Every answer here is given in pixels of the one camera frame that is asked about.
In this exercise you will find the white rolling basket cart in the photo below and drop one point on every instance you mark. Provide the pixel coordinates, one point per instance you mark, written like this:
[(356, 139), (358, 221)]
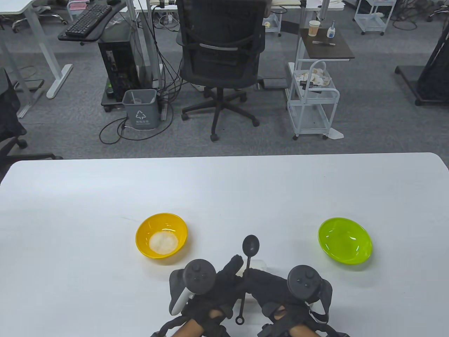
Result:
[(310, 116)]

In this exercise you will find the person's right forearm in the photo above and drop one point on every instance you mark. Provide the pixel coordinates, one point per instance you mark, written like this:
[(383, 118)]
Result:
[(301, 330)]

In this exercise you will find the paper cup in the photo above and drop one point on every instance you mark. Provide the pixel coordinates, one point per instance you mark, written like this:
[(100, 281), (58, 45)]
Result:
[(314, 28)]

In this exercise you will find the green bowl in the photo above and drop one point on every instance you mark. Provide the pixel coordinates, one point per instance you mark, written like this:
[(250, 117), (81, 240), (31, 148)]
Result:
[(345, 238)]

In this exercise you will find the black armchair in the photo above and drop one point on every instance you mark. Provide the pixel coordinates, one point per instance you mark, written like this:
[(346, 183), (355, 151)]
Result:
[(8, 112)]

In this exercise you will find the black equipment stand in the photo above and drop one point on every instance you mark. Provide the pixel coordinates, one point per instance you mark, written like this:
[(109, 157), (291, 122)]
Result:
[(435, 77)]

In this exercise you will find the person's right hand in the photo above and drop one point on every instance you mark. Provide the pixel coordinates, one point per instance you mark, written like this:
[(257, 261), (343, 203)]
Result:
[(273, 295)]

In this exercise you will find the small white cart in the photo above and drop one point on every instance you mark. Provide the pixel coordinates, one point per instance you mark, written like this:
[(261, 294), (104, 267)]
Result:
[(273, 24)]

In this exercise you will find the person's left forearm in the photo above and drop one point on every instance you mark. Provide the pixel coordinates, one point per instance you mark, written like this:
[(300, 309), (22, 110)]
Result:
[(191, 328)]

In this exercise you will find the pink box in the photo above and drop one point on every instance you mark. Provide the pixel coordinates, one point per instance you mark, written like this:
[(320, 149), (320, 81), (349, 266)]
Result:
[(77, 5)]

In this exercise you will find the small white sugar heap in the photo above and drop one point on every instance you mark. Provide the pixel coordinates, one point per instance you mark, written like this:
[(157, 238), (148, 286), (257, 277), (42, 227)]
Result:
[(163, 242)]

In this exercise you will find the small white bottle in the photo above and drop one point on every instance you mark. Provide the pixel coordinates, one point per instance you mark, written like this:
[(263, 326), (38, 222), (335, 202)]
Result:
[(330, 32)]

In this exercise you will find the black keyboard tray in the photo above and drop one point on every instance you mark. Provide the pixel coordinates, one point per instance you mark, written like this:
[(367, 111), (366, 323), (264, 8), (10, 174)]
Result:
[(101, 32)]

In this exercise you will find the black mesh office chair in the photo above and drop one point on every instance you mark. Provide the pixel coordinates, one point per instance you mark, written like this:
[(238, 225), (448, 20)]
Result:
[(221, 52)]

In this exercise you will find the crumpled white cloth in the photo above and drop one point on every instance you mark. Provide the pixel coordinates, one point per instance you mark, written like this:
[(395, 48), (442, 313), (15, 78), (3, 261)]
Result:
[(317, 75)]

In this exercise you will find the dark brown side table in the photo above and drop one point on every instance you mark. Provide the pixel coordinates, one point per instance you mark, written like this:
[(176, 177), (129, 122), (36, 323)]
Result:
[(322, 52)]

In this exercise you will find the person's left hand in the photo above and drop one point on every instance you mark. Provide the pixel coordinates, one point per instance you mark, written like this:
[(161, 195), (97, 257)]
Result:
[(228, 288)]

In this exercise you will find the black computer tower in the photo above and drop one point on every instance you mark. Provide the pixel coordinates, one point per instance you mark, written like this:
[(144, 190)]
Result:
[(117, 66)]

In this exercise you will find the black keyboard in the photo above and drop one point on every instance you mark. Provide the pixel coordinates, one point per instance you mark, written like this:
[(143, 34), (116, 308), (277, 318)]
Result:
[(87, 19)]

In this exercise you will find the grey waste bin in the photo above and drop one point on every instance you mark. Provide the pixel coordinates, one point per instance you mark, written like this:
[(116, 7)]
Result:
[(142, 112)]

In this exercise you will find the yellow bowl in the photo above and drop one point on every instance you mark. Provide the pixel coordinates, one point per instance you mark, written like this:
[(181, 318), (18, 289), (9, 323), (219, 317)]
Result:
[(149, 226)]

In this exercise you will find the black and white controller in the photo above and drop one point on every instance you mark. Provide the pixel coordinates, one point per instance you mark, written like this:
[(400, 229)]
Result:
[(200, 275), (303, 281)]

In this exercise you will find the dark pen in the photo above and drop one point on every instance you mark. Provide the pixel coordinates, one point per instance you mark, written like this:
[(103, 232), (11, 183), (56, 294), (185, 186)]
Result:
[(323, 43)]

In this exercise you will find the black spoon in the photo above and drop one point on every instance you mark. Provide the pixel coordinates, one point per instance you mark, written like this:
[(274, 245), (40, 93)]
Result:
[(251, 244)]

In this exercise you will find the clear plastic sugar container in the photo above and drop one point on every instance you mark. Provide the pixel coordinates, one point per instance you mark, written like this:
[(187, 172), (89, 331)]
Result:
[(256, 264)]

